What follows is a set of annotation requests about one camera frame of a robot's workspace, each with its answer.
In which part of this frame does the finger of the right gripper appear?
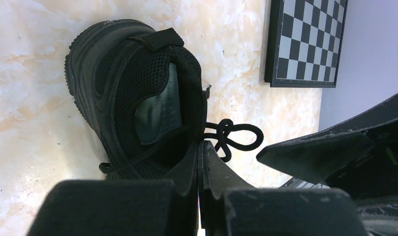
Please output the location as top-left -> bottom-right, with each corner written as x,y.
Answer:
257,93 -> 398,199

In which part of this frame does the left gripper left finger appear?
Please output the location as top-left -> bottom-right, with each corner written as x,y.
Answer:
28,143 -> 199,236

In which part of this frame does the black white checkerboard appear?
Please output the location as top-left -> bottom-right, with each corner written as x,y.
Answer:
264,0 -> 348,88

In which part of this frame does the black shoe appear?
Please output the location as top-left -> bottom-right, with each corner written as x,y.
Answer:
64,19 -> 265,181

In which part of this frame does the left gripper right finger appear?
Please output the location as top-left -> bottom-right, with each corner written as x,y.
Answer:
198,141 -> 367,236

